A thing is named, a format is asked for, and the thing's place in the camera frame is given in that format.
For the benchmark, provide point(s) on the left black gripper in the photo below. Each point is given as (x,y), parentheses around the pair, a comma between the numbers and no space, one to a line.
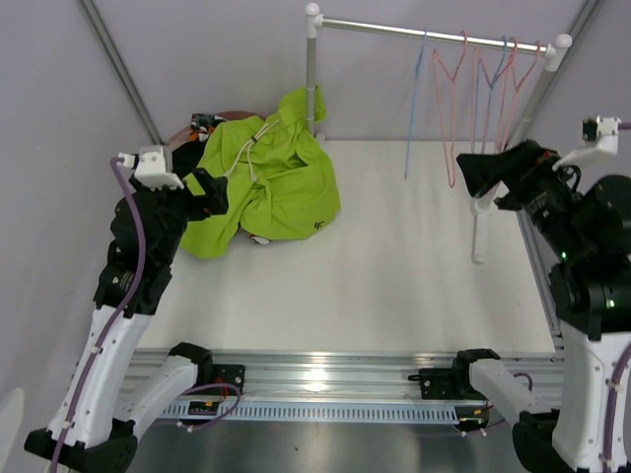
(213,201)

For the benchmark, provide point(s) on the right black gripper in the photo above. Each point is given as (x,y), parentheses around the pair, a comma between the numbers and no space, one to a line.
(521,168)

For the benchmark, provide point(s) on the camouflage patterned shorts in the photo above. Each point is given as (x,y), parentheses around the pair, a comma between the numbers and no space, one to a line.
(238,147)

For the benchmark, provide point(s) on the lime green shorts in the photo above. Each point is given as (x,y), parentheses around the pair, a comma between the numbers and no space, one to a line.
(281,183)

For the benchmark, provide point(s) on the pink hanger with black shorts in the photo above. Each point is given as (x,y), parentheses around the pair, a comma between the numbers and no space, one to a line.
(445,82)

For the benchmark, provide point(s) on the light blue hanger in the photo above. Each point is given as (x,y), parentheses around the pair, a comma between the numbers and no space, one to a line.
(413,106)

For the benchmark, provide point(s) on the pink hanger with navy shorts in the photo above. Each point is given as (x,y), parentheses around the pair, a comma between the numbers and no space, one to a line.
(479,74)

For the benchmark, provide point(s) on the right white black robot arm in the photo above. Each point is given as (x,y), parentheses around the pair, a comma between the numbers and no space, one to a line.
(589,233)

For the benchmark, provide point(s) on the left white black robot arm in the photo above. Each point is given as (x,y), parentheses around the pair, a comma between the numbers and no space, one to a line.
(94,429)

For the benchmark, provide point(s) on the translucent pink plastic basket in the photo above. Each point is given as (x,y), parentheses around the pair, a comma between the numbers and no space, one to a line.
(203,124)

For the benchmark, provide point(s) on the white metal clothes rack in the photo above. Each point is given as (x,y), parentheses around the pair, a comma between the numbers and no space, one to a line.
(552,53)

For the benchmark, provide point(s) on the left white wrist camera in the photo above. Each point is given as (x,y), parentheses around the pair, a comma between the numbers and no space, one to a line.
(152,167)

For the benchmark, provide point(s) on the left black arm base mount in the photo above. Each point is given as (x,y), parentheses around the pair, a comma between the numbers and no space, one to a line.
(224,380)

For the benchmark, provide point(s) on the aluminium extrusion rail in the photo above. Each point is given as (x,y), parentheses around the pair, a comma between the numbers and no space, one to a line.
(346,377)

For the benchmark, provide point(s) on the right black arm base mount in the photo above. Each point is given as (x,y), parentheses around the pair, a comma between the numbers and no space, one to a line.
(452,383)

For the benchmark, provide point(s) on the grey slotted cable duct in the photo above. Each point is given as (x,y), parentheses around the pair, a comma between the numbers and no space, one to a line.
(328,412)

